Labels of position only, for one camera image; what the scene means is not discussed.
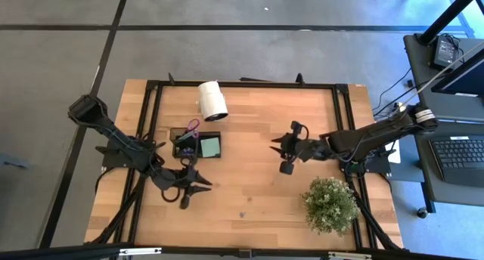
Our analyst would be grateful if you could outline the black vertical pole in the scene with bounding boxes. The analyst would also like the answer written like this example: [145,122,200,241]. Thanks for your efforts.
[415,0,484,46]

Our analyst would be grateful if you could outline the grey desk with monitor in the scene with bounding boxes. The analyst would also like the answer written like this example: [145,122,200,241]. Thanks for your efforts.
[402,32,484,124]

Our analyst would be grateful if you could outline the black laptop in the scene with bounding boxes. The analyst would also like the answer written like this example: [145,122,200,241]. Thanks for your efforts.
[429,135,484,188]

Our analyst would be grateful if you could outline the black rig beam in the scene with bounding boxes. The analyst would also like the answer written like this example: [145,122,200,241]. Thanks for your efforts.
[0,243,484,260]

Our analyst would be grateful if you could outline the purple-handled scissors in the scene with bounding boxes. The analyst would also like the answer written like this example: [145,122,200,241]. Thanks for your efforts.
[184,118,201,140]

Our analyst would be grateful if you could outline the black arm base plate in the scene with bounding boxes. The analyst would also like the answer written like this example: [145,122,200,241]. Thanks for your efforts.
[337,153,391,175]
[95,142,157,169]

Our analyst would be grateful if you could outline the black power adapter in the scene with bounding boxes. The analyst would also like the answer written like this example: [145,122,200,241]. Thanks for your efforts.
[433,36,461,70]

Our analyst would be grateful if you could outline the artificial potted plant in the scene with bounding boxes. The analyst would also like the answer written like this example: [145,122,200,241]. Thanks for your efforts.
[301,175,360,237]

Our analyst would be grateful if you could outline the black cable bundle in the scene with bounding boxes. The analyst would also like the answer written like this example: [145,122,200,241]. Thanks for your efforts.
[346,175,404,252]
[85,169,147,246]

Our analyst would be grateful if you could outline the dark computer monitor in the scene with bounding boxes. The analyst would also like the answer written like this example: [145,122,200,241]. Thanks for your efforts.
[430,48,484,97]

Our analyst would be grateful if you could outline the black floor cable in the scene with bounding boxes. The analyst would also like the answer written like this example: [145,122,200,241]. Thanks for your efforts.
[372,67,415,113]

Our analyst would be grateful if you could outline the silver bracket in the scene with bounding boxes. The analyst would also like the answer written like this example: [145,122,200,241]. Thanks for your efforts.
[119,246,163,256]
[327,251,374,260]

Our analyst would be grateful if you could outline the white paper sheet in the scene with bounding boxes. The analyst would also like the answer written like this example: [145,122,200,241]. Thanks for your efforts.
[387,141,402,165]

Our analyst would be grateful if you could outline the green sticky note pad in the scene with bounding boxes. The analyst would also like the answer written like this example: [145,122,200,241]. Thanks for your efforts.
[200,137,222,158]

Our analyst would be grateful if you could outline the grey desk with laptop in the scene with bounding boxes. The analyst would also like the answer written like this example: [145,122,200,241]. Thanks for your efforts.
[411,119,484,208]

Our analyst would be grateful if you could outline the black aluminium table frame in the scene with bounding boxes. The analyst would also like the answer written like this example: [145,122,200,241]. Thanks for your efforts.
[113,73,379,249]

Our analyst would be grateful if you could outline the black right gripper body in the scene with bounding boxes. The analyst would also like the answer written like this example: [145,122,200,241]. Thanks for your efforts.
[279,121,330,176]

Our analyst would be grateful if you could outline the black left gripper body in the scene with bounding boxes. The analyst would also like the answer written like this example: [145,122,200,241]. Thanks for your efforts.
[153,159,197,210]

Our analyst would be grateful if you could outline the black mesh desk organizer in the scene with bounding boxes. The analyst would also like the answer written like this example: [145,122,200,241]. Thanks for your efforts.
[169,127,222,159]

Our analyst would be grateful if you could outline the blue floor object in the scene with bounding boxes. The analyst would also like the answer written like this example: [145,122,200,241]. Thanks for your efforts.
[0,153,30,169]

